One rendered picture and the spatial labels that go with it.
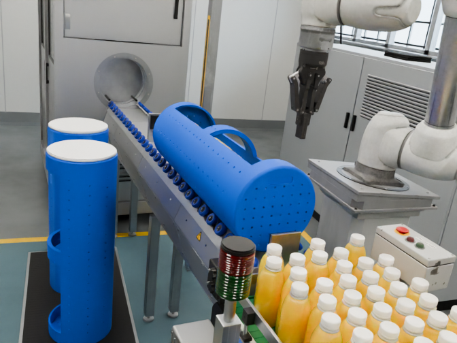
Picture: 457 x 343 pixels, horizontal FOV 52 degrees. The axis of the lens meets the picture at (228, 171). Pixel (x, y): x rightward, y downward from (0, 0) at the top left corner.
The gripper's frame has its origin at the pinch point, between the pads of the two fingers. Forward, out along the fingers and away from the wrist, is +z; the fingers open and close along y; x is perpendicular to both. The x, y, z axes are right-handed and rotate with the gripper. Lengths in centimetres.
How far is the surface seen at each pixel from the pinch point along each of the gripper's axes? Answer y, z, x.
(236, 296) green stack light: -38, 20, -43
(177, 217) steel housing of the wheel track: -14, 51, 53
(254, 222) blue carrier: -8.2, 31.0, 4.4
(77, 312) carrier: -49, 103, 73
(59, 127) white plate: -52, 33, 120
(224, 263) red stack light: -40, 14, -42
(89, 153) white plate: -44, 33, 80
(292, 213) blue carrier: 5.0, 29.0, 4.4
